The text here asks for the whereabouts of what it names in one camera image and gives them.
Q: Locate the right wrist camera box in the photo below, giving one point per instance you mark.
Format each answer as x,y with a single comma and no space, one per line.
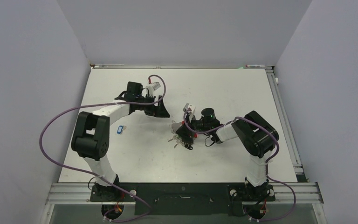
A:
189,108

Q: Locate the metal key holder red handle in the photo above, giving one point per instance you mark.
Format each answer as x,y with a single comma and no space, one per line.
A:
174,126

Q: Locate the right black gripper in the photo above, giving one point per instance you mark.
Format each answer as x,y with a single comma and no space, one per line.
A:
185,130

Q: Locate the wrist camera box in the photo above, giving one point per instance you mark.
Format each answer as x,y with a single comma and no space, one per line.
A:
152,87
189,108

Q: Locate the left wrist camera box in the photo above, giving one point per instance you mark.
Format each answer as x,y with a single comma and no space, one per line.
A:
152,87

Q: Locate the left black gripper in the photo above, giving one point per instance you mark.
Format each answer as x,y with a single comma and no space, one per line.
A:
160,110

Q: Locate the right aluminium rail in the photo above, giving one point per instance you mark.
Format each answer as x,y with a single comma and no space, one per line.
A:
287,131

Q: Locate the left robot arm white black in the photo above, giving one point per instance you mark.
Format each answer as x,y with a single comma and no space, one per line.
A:
91,135

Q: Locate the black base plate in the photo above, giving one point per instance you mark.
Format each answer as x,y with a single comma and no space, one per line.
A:
233,199

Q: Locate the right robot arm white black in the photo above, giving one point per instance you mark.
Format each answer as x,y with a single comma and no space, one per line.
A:
258,137

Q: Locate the blue key tag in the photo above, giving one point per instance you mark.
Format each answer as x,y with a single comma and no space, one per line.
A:
121,129

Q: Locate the black key tag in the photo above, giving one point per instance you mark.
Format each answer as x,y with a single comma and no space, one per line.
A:
189,147

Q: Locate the back aluminium rail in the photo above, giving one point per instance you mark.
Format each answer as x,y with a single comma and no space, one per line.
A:
122,66

